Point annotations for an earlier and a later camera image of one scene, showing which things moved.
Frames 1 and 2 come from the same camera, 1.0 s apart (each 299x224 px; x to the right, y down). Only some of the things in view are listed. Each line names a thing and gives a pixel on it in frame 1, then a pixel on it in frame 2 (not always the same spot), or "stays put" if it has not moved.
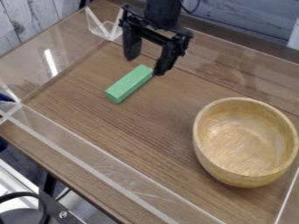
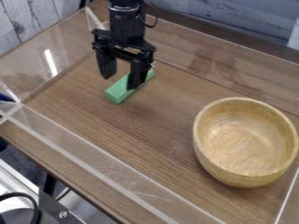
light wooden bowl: x=244 y=141 stays put
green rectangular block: x=128 y=84 stays put
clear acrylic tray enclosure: x=196 y=145 stays put
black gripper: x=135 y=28 to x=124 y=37
